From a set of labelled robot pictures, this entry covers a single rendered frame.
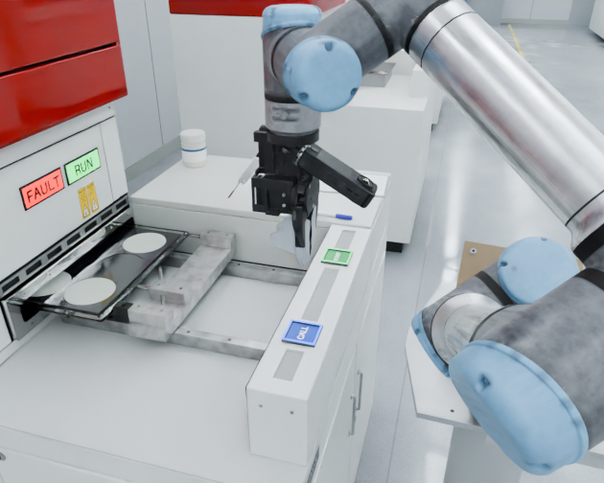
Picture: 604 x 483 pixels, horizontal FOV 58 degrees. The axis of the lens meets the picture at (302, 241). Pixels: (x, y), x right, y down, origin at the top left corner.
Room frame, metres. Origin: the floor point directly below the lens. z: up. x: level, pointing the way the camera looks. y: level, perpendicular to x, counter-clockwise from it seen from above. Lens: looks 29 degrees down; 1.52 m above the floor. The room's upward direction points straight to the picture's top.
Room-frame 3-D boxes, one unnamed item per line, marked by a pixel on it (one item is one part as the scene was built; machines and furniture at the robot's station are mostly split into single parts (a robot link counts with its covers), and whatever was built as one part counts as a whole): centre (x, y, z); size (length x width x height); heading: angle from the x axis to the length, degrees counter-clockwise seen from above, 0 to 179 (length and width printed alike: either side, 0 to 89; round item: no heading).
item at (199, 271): (1.01, 0.25, 0.87); 0.36 x 0.08 x 0.03; 164
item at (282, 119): (0.71, 0.01, 1.33); 0.08 x 0.08 x 0.05
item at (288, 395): (0.84, -0.04, 0.89); 0.55 x 0.09 x 0.14; 164
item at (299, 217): (0.69, 0.00, 1.19); 0.05 x 0.02 x 0.09; 164
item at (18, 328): (1.05, 0.50, 0.89); 0.44 x 0.02 x 0.10; 164
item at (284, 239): (0.70, 0.02, 1.14); 0.06 x 0.03 x 0.09; 74
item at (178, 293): (0.94, 0.27, 0.89); 0.08 x 0.03 x 0.03; 74
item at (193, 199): (1.35, 0.09, 0.89); 0.62 x 0.35 x 0.14; 74
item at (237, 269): (1.13, 0.19, 0.84); 0.50 x 0.02 x 0.03; 74
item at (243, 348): (0.87, 0.27, 0.84); 0.50 x 0.02 x 0.03; 74
